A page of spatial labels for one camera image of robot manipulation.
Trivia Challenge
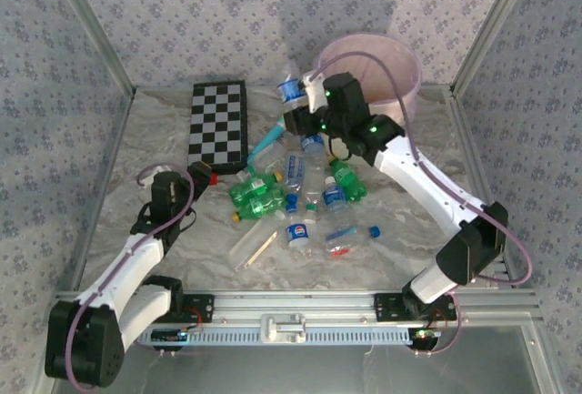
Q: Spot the green bottle yellow cap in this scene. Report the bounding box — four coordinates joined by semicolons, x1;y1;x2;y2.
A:
230;187;288;223
327;155;368;204

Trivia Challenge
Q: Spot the clear bottle pale blue label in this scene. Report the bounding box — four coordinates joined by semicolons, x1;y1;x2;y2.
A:
281;151;306;213

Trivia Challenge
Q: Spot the green bottle white label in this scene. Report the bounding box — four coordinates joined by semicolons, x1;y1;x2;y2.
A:
228;170;285;200

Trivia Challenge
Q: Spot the clear plastic tube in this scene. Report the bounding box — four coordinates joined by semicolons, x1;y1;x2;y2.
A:
226;211;286;270

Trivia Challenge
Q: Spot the small blue label bottle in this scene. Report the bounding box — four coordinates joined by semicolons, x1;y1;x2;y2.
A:
320;176;352;222

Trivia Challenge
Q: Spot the clear bottle green ring white cap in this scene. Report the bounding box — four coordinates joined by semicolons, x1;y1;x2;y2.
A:
302;167;326;226

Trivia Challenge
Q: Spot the wooden stick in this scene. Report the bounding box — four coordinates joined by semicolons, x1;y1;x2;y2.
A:
243;229;279;271

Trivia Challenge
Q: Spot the blue Pepsi label bottle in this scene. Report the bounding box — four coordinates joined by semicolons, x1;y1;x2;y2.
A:
284;219;313;258

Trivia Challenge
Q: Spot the pink waste bin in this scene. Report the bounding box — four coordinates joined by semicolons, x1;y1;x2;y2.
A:
316;33;425;117

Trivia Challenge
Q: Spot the white ribbed plastic bin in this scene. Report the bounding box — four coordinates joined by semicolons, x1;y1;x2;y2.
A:
325;136;354;162

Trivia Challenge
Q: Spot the black grey chessboard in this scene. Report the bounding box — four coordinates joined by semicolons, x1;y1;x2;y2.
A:
186;78;250;176

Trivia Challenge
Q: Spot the teal marker pen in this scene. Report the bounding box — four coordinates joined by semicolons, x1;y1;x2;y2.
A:
246;123;288;164

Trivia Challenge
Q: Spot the grey metal latch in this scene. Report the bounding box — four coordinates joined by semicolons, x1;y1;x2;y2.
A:
258;313;306;345

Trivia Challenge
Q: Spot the grey metal panel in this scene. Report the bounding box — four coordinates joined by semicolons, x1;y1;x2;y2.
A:
49;325;547;394

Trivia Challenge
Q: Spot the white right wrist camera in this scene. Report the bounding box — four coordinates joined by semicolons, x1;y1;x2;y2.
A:
302;70;328;113

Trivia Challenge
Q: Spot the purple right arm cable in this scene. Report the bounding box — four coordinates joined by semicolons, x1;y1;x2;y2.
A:
311;50;533;358

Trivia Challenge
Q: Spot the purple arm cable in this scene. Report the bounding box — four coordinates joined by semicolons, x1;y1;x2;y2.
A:
311;50;533;358
65;164;196;390

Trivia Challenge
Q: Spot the aluminium frame side rail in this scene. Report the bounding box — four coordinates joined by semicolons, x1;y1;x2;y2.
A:
53;86;137;298
447;88;517;295

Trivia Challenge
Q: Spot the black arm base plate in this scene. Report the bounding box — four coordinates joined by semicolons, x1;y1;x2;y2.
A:
175;292;216;325
373;292;457;322

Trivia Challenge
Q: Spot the aluminium frame post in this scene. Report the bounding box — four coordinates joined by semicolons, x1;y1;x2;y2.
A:
449;0;545;95
45;0;137;93

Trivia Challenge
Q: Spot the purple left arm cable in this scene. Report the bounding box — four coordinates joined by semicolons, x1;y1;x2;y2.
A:
65;164;196;390

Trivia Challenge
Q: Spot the grey slotted cable duct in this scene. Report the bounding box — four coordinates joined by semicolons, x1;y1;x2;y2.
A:
135;324;437;346

